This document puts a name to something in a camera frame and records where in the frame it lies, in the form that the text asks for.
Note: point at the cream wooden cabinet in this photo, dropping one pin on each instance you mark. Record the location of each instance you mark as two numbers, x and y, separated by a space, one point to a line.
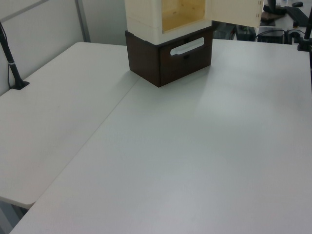
143 22

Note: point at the cream cabinet door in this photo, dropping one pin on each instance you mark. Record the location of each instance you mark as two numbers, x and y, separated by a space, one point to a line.
234 11

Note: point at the dark brown drawer box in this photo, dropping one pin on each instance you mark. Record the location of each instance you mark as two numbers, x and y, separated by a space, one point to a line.
143 58

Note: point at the black box under desk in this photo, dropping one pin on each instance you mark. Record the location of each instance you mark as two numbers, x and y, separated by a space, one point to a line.
270 36

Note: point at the black monitor stand base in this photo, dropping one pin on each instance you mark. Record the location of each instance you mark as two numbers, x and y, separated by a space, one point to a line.
274 9

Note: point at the black keyboard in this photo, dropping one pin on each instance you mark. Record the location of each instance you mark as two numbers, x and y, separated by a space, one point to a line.
297 15

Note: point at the black computer mouse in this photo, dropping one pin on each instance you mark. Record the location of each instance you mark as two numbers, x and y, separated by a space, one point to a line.
297 4

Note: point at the grey partition frame post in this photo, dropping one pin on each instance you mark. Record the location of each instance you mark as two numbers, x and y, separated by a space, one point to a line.
83 19

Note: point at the black camera stand pole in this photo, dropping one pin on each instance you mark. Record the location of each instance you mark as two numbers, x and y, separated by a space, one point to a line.
12 65

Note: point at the black clamp camera stand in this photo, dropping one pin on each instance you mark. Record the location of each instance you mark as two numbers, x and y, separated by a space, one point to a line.
304 41

